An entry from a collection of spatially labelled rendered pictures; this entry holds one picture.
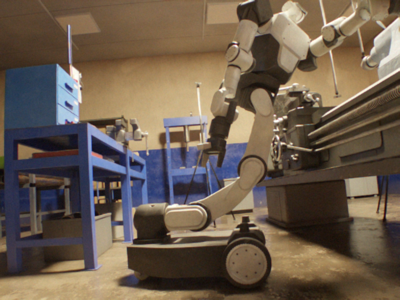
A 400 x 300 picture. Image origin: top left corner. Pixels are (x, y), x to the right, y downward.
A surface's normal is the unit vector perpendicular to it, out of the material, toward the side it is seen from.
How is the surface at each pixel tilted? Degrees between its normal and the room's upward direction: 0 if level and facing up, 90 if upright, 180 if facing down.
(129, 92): 90
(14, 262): 90
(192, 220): 90
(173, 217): 90
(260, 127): 112
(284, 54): 108
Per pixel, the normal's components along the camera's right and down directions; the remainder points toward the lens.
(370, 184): 0.04, -0.11
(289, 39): 0.55, 0.17
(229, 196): -0.35, 0.28
